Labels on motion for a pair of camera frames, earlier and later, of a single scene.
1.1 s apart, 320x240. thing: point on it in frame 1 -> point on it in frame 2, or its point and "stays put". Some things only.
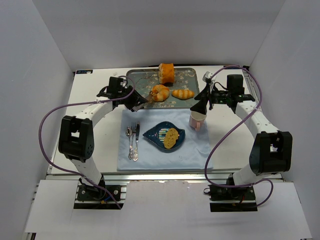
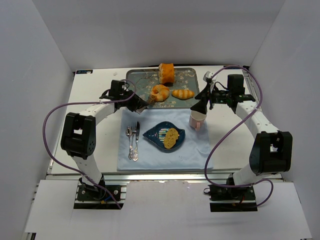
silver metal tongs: (149, 98) -> (139, 111)
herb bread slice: (171, 136) stays put
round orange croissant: (162, 93) stays put
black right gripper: (208, 96) stays put
